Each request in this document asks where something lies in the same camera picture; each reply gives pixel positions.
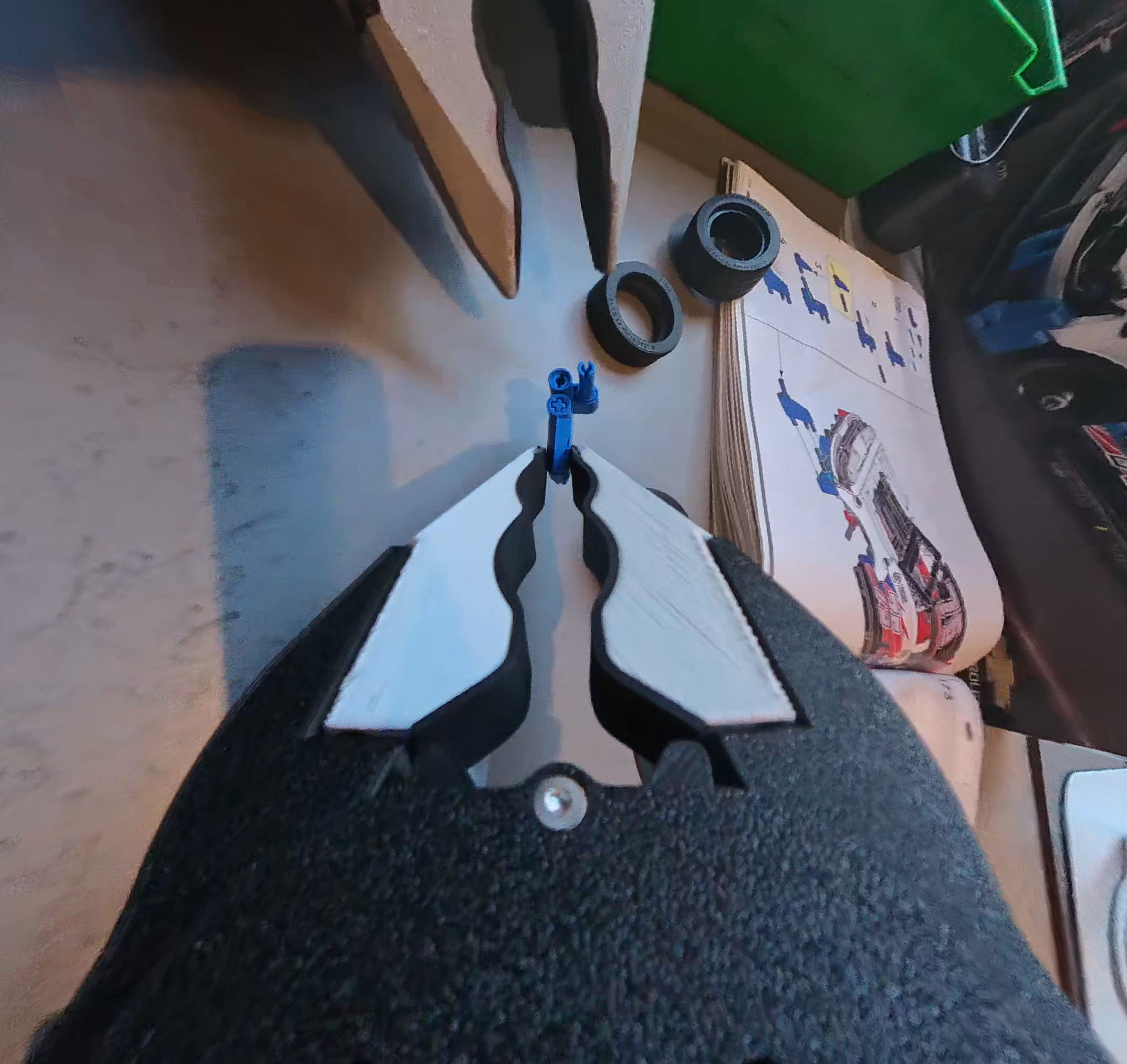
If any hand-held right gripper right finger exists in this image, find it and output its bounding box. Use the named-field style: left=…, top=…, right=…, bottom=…
left=571, top=447, right=799, bottom=789

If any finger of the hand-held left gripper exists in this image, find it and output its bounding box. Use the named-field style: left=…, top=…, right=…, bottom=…
left=527, top=0, right=657, bottom=277
left=363, top=0, right=522, bottom=301

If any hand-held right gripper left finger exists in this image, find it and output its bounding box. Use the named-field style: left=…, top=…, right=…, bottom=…
left=324, top=446, right=549, bottom=767

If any blue toy brick connector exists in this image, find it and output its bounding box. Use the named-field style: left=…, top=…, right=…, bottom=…
left=544, top=366, right=578, bottom=486

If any grey desk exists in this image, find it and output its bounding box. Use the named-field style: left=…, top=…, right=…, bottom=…
left=0, top=0, right=1067, bottom=1064

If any green plastic bin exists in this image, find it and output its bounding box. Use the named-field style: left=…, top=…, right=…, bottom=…
left=645, top=0, right=1069, bottom=198

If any open instruction booklet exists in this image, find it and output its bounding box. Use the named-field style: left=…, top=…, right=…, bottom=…
left=708, top=157, right=1007, bottom=827

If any black toy car box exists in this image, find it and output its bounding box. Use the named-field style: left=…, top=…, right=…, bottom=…
left=858, top=0, right=1127, bottom=757

